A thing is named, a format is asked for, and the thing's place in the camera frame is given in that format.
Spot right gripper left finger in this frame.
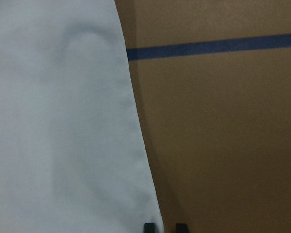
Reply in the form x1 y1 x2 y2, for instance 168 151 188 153
143 223 155 233

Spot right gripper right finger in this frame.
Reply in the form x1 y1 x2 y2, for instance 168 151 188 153
176 223 189 233

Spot light blue t-shirt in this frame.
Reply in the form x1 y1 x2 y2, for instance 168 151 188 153
0 0 164 233

